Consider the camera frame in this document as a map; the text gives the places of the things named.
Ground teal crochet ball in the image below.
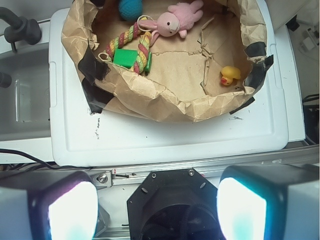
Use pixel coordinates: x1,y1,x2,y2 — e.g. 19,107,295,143
118,0,143,21

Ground metal corner bracket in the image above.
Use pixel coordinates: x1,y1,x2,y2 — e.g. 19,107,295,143
90,170,113,189

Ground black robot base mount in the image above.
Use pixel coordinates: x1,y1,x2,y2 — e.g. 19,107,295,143
127,168,225,240

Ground black cable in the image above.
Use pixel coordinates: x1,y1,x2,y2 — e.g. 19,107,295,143
0,147,83,171

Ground brown paper bag basket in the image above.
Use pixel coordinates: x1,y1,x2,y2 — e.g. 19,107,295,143
61,0,273,123

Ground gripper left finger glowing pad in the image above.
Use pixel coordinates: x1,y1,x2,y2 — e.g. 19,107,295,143
0,170,98,240

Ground multicolour rope toy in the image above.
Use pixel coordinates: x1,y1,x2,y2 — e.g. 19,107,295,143
98,15,152,75

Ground green block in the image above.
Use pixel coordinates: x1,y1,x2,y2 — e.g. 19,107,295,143
113,49,152,74

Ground pink plush bunny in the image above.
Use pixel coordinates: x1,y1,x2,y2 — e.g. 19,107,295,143
138,0,204,45

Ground yellow rubber duck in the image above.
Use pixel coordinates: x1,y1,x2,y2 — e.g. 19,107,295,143
220,66,241,86

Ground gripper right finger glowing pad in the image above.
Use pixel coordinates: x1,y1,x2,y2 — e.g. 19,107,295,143
216,164,320,240

